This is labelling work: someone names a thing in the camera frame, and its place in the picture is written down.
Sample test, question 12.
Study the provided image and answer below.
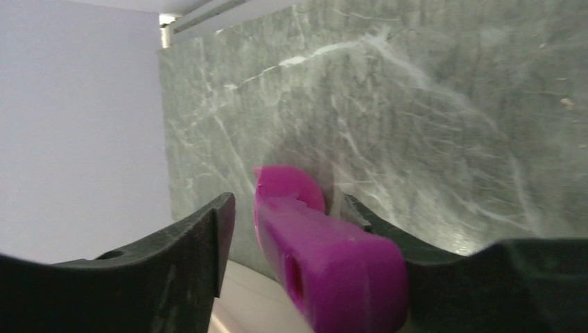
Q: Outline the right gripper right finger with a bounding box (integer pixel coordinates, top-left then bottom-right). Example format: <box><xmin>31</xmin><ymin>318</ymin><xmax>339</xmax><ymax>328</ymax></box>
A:
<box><xmin>344</xmin><ymin>195</ymin><xmax>587</xmax><ymax>332</ymax></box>

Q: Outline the beige litter box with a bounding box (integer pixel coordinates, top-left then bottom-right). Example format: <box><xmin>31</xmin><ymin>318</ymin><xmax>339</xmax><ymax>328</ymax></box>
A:
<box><xmin>208</xmin><ymin>261</ymin><xmax>312</xmax><ymax>333</ymax></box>

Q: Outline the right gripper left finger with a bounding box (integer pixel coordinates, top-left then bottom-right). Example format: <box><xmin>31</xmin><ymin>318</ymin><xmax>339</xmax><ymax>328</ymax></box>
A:
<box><xmin>1</xmin><ymin>192</ymin><xmax>235</xmax><ymax>332</ymax></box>

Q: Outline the magenta litter scoop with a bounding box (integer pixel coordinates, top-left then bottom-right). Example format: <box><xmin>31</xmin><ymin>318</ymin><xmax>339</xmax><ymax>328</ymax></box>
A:
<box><xmin>254</xmin><ymin>165</ymin><xmax>408</xmax><ymax>332</ymax></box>

